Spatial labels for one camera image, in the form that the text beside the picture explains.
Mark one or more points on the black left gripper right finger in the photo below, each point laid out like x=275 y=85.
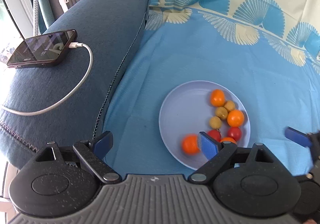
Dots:
x=224 y=156

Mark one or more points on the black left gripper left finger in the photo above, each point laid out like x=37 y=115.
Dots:
x=81 y=163

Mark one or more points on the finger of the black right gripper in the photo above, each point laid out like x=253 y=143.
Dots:
x=300 y=138

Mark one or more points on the red cherry tomato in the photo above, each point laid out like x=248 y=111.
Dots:
x=235 y=133
x=215 y=134

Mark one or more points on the tan longan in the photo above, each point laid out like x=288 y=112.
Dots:
x=221 y=112
x=229 y=105
x=215 y=123

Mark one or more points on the small orange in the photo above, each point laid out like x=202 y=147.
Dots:
x=217 y=98
x=189 y=144

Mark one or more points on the orange mid tablecloth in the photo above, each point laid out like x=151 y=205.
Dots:
x=235 y=118

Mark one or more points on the lavender plate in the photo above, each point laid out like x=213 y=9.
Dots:
x=187 y=110

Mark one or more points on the black smartphone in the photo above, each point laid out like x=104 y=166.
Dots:
x=45 y=50

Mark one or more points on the blue fan-pattern tablecloth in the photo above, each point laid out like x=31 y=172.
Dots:
x=265 y=51

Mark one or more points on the blue sofa armrest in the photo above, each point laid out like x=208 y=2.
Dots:
x=68 y=102

